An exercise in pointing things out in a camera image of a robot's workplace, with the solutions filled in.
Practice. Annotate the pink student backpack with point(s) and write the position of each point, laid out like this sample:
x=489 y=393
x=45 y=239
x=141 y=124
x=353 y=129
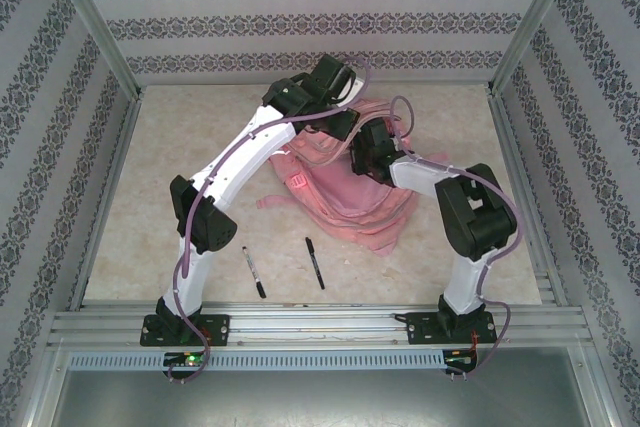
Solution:
x=350 y=207

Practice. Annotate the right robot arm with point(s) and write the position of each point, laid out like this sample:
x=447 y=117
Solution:
x=475 y=207

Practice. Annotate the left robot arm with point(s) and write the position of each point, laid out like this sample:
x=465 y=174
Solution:
x=250 y=152

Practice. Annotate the black marker pen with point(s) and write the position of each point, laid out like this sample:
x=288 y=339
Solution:
x=315 y=263

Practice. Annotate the white pen with black cap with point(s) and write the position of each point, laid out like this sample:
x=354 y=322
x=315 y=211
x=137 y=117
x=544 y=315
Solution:
x=252 y=269

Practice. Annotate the grey metal panel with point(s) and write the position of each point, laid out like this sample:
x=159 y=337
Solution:
x=320 y=402

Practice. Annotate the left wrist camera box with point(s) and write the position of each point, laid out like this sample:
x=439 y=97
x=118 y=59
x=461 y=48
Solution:
x=352 y=92

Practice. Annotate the aluminium side rail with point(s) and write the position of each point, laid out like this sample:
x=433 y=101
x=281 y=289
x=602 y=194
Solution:
x=524 y=197
x=109 y=197

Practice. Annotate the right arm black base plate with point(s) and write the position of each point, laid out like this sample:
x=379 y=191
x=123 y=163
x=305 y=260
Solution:
x=417 y=329

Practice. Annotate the aluminium mounting rail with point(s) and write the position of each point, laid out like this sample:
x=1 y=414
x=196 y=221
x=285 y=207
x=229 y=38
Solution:
x=320 y=327

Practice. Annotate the aluminium frame post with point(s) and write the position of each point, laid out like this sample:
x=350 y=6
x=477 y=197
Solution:
x=540 y=7
x=95 y=17

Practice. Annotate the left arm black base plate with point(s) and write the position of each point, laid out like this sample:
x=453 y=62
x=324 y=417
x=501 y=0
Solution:
x=220 y=329

